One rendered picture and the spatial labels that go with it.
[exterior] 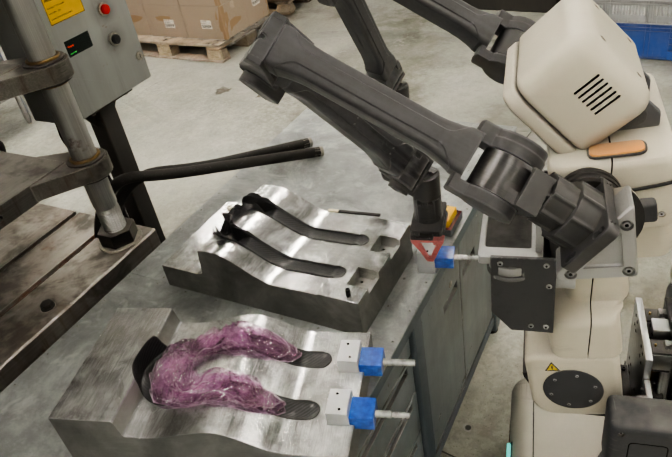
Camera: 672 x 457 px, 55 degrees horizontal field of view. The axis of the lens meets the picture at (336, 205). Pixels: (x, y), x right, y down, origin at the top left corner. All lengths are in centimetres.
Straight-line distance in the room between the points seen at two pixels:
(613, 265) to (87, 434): 86
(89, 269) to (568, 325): 114
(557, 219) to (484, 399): 139
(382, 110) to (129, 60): 114
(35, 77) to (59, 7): 26
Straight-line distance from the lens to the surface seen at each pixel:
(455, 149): 84
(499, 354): 230
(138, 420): 118
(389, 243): 137
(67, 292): 168
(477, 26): 122
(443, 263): 137
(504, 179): 83
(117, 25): 185
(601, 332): 118
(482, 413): 215
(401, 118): 84
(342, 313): 125
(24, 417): 140
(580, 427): 179
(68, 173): 162
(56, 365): 147
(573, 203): 85
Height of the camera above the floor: 171
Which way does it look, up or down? 34 degrees down
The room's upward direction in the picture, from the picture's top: 11 degrees counter-clockwise
